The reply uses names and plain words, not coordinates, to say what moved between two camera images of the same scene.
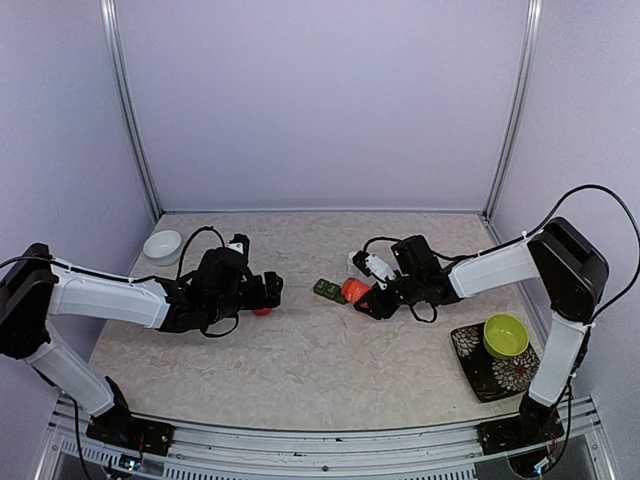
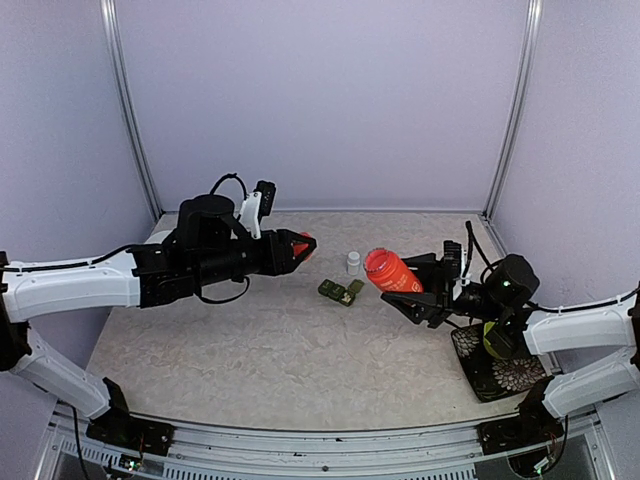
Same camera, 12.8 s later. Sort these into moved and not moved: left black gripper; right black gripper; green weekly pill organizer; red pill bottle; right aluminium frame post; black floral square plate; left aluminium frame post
Moved: right black gripper; red pill bottle; left black gripper
Not moved: black floral square plate; left aluminium frame post; right aluminium frame post; green weekly pill organizer
